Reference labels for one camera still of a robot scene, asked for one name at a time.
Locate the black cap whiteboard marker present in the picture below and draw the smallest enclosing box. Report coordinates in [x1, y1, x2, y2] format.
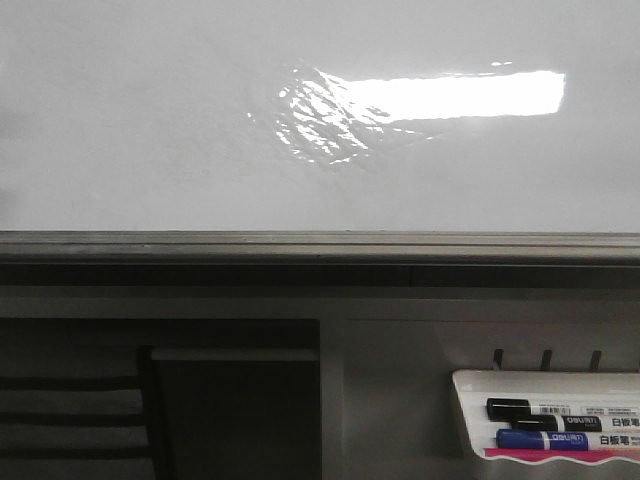
[486, 397, 639, 421]

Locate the blue whiteboard marker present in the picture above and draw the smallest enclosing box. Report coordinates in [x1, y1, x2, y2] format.
[495, 428, 640, 451]

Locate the black labelled whiteboard marker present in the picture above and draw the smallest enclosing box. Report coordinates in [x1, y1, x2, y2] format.
[507, 413, 640, 434]

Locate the white plastic marker tray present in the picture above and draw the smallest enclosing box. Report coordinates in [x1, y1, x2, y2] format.
[452, 370, 639, 479]

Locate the pink wavy eraser strip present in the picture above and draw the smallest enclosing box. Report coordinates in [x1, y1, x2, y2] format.
[484, 448, 639, 464]

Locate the dark chair back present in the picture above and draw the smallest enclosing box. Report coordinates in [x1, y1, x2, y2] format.
[1, 345, 176, 479]

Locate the white whiteboard with metal frame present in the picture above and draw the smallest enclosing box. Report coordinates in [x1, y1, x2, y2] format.
[1, 1, 639, 288]

